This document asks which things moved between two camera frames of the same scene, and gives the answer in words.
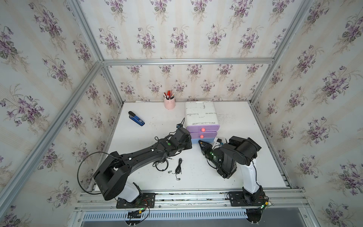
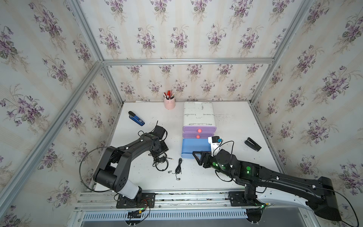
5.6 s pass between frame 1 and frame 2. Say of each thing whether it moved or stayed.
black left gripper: moved
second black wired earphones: stayed
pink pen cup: stayed
